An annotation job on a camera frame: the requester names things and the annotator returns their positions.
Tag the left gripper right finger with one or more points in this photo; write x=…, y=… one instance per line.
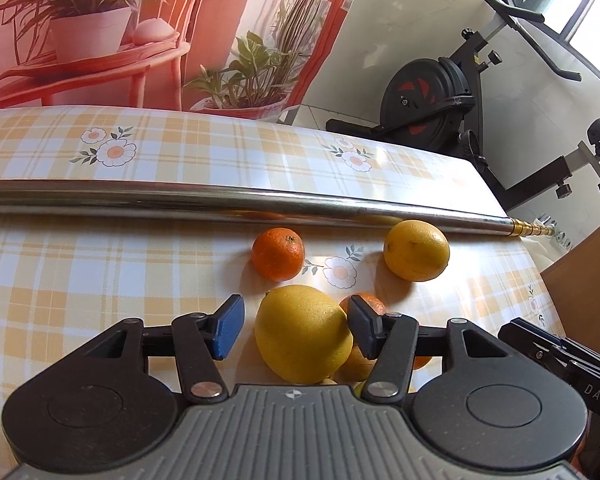
x=393, y=340

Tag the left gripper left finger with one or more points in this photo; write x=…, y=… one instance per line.
x=197, y=341

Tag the large yellow grapefruit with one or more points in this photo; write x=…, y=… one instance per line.
x=302, y=334

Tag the lemon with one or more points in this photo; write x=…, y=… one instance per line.
x=416, y=251

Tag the green apple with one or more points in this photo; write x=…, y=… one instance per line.
x=357, y=390

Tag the right tangerine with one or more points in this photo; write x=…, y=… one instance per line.
x=420, y=362

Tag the tangerine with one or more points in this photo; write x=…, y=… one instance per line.
x=420, y=362
x=375, y=303
x=278, y=254

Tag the centre tangerine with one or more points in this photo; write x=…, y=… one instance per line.
x=375, y=303

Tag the wooden board panel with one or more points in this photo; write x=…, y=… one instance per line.
x=573, y=282

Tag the back middle tangerine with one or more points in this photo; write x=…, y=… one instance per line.
x=278, y=254

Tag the plaid floral tablecloth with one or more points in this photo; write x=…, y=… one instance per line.
x=64, y=280

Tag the telescopic metal pole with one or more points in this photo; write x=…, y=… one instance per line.
x=202, y=202

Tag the black exercise bike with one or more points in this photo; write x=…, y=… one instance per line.
x=435, y=105

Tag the printed room backdrop cloth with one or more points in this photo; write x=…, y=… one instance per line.
x=252, y=59

